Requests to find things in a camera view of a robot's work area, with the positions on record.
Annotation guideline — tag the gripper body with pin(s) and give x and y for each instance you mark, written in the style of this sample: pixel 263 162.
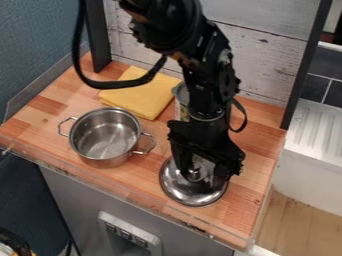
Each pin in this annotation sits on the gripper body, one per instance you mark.
pixel 202 138

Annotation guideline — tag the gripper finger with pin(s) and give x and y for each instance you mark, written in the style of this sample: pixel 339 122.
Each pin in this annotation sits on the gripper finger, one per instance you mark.
pixel 181 161
pixel 221 176

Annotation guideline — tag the silver pot lid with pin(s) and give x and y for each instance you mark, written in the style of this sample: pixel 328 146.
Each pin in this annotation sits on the silver pot lid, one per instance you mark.
pixel 189 193

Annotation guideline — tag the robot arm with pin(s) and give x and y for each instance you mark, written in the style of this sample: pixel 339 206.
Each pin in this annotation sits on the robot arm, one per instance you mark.
pixel 202 56

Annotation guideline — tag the silver pot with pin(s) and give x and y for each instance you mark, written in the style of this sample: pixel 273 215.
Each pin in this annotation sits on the silver pot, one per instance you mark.
pixel 104 136

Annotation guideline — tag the silver can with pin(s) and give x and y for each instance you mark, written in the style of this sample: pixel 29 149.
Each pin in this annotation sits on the silver can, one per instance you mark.
pixel 181 100

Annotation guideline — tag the yellow cloth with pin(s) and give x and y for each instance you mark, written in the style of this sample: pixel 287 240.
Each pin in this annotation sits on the yellow cloth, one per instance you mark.
pixel 140 95

